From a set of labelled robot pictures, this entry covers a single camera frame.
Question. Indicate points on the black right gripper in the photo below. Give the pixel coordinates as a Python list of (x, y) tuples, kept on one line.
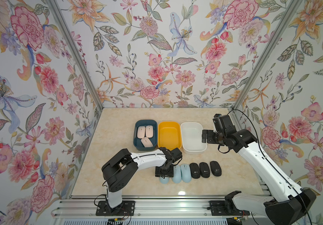
[(209, 132)]

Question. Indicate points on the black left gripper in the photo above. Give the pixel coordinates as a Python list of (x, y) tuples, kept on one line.
[(160, 174)]

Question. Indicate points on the light blue mouse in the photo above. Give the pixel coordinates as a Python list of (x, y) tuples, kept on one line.
[(164, 180), (177, 176), (186, 173)]

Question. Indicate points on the pink mouse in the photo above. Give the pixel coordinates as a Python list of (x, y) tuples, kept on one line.
[(141, 132), (146, 142), (149, 131)]

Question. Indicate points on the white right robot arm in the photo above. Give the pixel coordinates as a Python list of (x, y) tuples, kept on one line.
[(288, 201)]

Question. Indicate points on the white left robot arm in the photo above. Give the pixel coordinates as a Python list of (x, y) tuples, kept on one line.
[(119, 170)]

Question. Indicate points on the yellow storage box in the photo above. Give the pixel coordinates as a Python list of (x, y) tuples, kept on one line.
[(169, 135)]

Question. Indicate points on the white storage box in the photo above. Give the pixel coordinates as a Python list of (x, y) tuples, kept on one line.
[(191, 133)]

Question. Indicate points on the dark teal storage box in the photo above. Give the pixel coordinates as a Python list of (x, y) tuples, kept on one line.
[(137, 142)]

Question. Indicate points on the black mouse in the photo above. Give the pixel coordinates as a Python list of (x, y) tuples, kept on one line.
[(195, 170), (215, 168), (204, 170)]

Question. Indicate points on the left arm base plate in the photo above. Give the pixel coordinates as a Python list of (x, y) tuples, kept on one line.
[(115, 208)]

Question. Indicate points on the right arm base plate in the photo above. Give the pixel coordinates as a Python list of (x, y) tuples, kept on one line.
[(226, 206)]

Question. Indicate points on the aluminium front rail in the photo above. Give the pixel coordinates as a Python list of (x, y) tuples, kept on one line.
[(150, 210)]

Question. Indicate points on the left aluminium corner post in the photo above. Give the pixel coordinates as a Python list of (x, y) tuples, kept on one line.
[(56, 11)]

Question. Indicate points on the aluminium corner post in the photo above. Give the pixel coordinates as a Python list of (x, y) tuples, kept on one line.
[(56, 11), (280, 28)]

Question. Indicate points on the right aluminium corner post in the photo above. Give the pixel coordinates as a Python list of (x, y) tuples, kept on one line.
[(280, 28)]

